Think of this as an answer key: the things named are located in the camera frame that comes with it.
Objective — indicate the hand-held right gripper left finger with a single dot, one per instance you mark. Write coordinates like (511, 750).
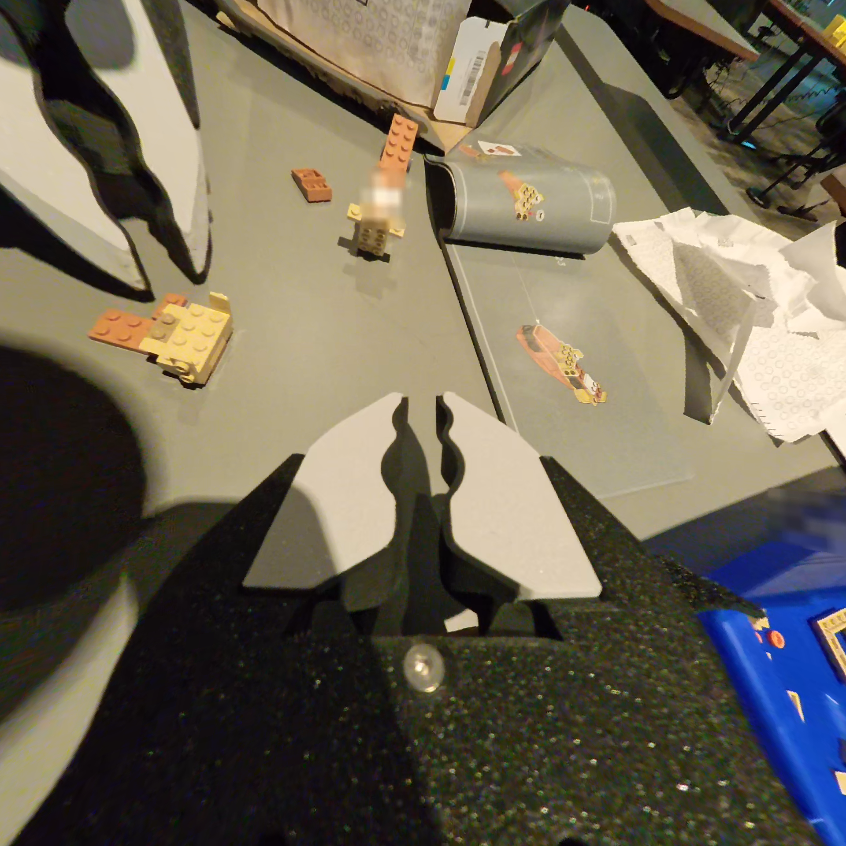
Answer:
(317, 522)

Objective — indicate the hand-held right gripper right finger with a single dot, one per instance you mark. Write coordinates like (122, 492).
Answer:
(522, 522)

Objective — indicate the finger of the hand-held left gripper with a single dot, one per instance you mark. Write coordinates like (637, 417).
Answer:
(46, 185)
(178, 185)

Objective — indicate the brown brick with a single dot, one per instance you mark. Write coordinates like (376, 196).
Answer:
(312, 185)

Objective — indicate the tan brick assembly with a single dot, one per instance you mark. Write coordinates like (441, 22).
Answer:
(198, 337)

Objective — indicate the blue plastic bin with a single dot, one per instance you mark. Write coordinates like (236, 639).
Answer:
(740, 667)

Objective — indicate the grey desk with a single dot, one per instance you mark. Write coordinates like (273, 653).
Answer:
(297, 297)

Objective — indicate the grey instruction booklet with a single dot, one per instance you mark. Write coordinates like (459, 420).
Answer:
(562, 429)

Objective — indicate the white printed paper bag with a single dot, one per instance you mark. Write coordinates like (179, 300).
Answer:
(370, 46)

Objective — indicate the orange and tan brick model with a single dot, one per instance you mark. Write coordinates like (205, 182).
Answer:
(400, 139)

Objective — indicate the orange round stud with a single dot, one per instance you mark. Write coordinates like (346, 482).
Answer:
(776, 639)

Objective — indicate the empty white paper bag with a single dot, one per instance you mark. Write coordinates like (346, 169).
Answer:
(793, 370)

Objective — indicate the long wooden top table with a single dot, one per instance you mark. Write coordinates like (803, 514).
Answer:
(834, 191)
(803, 26)
(700, 23)

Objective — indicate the yellow plastic bins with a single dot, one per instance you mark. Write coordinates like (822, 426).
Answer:
(836, 30)

